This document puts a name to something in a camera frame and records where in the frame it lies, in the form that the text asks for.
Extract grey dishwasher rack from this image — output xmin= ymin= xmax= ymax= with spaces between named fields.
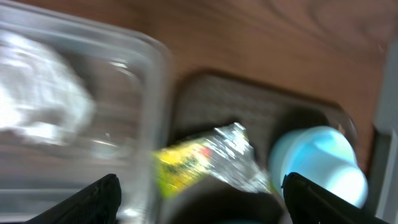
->
xmin=369 ymin=40 xmax=397 ymax=223

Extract yellow foil snack wrapper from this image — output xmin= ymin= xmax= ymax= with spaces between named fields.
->
xmin=154 ymin=123 xmax=271 ymax=198

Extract dark brown serving tray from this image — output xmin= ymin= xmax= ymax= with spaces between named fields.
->
xmin=159 ymin=70 xmax=357 ymax=223

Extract white paper napkin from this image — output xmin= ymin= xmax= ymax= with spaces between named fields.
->
xmin=1 ymin=30 xmax=96 ymax=145

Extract clear plastic bin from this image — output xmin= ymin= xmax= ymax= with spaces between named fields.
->
xmin=1 ymin=1 xmax=170 ymax=223

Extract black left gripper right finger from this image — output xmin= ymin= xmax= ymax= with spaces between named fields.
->
xmin=282 ymin=172 xmax=388 ymax=224

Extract light blue cup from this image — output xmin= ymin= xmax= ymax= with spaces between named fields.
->
xmin=268 ymin=126 xmax=368 ymax=208

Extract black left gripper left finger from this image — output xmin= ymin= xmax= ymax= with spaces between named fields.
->
xmin=24 ymin=174 xmax=121 ymax=224

